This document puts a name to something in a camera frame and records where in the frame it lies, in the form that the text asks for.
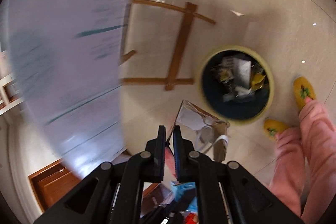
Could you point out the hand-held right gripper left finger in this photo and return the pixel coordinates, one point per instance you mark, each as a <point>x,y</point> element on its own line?
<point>160,158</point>

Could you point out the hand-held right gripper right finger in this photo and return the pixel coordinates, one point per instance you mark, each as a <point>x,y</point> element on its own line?
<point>178,158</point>

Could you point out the cream paper bag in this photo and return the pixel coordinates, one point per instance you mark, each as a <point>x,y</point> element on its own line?
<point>191,116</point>

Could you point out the yellow rimmed waste bin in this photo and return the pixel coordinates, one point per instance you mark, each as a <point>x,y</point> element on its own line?
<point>236,111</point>

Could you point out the yellow snack packet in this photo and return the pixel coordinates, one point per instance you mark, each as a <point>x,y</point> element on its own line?
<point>258,79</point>

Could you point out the blue plastic bag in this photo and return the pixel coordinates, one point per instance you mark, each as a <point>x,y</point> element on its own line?
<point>183,191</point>

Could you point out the person's left yellow slipper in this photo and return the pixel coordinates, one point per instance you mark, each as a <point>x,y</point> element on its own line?
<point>274,129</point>

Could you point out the person's yellow slipper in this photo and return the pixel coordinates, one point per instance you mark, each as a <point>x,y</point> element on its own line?
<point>274,129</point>
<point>304,92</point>

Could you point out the grey carton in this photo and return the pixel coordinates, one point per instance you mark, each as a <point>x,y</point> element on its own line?
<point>244,70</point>

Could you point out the wooden cabinet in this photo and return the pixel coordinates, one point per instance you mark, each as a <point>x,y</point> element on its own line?
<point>50,184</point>

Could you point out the tree print tablecloth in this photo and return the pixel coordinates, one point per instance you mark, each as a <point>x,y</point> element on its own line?
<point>65,56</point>

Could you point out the person's right yellow slipper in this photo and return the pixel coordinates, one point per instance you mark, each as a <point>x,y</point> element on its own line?
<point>304,92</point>

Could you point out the white rack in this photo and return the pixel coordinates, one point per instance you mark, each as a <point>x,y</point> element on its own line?
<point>6,92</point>

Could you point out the wooden table frame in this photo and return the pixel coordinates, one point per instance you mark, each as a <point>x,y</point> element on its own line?
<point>181,50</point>

